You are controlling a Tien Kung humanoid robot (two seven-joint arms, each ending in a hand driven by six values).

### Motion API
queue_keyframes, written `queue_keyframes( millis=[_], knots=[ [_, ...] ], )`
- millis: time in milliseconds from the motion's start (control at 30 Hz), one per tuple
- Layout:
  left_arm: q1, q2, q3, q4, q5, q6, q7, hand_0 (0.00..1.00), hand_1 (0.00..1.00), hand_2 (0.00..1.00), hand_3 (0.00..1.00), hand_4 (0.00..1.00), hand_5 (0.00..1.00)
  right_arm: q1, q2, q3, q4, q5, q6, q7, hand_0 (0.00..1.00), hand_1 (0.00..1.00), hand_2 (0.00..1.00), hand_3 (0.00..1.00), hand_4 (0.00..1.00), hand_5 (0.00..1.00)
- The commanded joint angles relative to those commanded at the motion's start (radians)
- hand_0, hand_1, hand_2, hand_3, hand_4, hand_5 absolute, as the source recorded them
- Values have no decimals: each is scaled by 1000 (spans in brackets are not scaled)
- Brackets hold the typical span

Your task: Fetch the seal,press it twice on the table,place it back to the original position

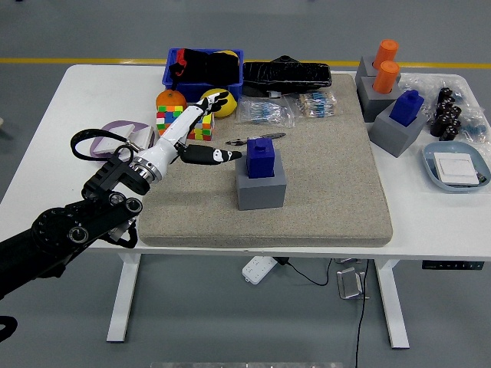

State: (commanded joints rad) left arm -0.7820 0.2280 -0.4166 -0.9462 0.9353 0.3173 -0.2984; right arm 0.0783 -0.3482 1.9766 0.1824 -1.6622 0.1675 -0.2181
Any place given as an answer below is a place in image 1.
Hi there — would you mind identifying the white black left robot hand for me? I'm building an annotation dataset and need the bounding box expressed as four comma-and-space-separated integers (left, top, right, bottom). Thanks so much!
134, 90, 243, 180

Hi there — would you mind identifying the blue square seal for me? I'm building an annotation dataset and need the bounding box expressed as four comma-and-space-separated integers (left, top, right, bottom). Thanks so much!
246, 137, 277, 179
389, 90, 425, 127

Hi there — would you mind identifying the grey cube seal holder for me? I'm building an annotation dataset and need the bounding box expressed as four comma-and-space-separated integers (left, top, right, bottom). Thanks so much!
369, 100, 429, 158
354, 55, 402, 84
354, 74, 402, 123
234, 151, 288, 211

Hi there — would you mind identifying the orange round seal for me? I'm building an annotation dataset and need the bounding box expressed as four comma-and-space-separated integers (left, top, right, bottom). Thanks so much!
372, 38, 400, 71
372, 60, 400, 95

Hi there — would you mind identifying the multicolour puzzle cube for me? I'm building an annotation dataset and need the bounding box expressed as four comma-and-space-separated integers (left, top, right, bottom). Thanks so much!
184, 109, 215, 142
155, 105, 186, 142

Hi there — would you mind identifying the orange fruit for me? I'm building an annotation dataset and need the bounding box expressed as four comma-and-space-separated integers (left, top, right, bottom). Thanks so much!
155, 88, 188, 114

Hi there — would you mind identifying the purple oval tray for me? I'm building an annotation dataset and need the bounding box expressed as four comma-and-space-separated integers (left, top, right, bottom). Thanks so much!
89, 120, 156, 172

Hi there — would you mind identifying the yellow lemon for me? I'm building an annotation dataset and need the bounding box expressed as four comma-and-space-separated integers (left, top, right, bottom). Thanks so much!
198, 87, 238, 118

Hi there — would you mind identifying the black cloth with red trim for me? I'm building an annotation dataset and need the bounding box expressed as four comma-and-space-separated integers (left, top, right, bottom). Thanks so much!
169, 48, 241, 86

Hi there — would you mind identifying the blue plastic bin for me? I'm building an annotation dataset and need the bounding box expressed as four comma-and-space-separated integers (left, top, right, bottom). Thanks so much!
161, 47, 245, 100

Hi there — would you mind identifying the clear bag of blue resistors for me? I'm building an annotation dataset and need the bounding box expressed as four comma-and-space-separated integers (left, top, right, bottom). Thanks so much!
236, 95, 297, 128

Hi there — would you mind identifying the black metal hand tool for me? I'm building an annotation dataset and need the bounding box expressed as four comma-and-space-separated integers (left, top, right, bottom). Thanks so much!
225, 132, 287, 146

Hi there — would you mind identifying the black plastic-wrapped keyboard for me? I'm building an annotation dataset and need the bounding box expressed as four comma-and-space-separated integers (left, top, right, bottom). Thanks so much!
242, 54, 333, 97

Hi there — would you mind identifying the clear bag of tan resistors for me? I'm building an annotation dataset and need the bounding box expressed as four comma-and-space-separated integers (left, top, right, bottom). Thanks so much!
285, 91, 339, 119

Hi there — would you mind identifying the white power strip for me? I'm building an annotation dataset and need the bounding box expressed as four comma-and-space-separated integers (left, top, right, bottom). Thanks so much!
241, 255, 278, 285

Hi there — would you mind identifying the grey-brown table mat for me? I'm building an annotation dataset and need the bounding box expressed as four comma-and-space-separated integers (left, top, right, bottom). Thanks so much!
137, 73, 394, 248

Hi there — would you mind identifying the white table leg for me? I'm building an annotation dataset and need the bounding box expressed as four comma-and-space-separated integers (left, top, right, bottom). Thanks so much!
106, 252, 142, 343
374, 259, 410, 350

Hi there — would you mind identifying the light blue oval tray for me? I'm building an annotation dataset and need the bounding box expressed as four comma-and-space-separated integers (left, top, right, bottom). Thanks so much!
421, 141, 491, 194

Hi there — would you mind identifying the bag of black capacitors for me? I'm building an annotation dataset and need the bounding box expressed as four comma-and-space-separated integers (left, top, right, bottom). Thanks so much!
398, 72, 480, 143

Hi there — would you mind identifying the bag of small blue components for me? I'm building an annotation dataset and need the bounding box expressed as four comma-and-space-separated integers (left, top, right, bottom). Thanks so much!
458, 109, 491, 146

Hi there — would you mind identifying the black table control panel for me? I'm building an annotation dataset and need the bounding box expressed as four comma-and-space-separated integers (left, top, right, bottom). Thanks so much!
421, 260, 483, 271

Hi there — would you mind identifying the white switch panel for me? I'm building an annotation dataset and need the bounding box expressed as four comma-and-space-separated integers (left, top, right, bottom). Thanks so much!
128, 126, 156, 153
433, 152, 480, 187
94, 123, 136, 156

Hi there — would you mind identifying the black power cable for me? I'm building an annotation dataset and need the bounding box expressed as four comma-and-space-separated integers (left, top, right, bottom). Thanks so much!
276, 257, 370, 368

